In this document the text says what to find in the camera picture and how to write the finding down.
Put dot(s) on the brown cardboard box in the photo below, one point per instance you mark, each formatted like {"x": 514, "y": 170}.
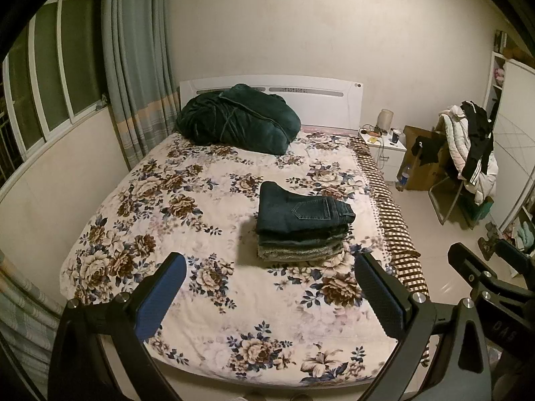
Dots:
{"x": 423, "y": 177}

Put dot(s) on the plastic water bottle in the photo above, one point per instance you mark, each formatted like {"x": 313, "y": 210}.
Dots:
{"x": 403, "y": 178}

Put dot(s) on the white bed headboard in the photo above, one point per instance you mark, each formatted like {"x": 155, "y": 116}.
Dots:
{"x": 319, "y": 102}

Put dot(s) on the brown checkered bed sheet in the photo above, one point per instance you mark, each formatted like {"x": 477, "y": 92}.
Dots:
{"x": 402, "y": 258}

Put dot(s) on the teal striped curtain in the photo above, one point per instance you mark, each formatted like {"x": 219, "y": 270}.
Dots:
{"x": 138, "y": 68}

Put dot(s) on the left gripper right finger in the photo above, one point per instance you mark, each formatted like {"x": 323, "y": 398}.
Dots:
{"x": 460, "y": 369}

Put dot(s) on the grey-green folded pants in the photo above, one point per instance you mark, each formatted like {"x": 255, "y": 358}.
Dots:
{"x": 292, "y": 251}

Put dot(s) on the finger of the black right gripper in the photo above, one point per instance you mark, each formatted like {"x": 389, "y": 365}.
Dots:
{"x": 519, "y": 261}
{"x": 506, "y": 311}

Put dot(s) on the black garment on chair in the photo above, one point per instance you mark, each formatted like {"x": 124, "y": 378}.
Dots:
{"x": 480, "y": 135}

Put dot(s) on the metal folding chair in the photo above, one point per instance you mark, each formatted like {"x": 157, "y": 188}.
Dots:
{"x": 445, "y": 196}

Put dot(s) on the black garment on box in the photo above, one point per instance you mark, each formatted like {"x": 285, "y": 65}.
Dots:
{"x": 427, "y": 149}

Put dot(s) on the white wardrobe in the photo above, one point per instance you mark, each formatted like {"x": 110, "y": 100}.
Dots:
{"x": 510, "y": 102}

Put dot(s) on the white framed window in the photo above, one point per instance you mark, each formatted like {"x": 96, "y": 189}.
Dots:
{"x": 51, "y": 79}

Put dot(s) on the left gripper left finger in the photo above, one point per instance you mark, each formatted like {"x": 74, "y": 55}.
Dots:
{"x": 79, "y": 368}

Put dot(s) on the beige table lamp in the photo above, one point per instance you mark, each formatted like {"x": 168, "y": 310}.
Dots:
{"x": 384, "y": 120}

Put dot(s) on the floral bed blanket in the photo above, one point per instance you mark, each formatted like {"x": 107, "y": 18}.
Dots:
{"x": 236, "y": 317}

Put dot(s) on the white bedside table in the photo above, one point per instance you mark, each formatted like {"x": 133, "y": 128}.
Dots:
{"x": 387, "y": 155}

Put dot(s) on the dark green velvet comforter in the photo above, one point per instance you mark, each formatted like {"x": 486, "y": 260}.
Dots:
{"x": 240, "y": 117}

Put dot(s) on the dark blue denim pants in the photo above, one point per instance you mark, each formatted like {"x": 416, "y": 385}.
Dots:
{"x": 286, "y": 215}

